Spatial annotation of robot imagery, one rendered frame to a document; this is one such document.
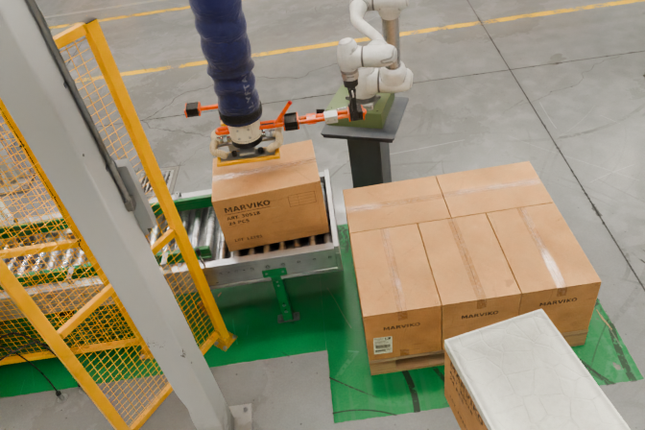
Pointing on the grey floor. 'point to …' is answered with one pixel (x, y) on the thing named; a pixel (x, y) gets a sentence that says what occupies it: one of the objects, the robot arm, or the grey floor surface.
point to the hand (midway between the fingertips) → (354, 111)
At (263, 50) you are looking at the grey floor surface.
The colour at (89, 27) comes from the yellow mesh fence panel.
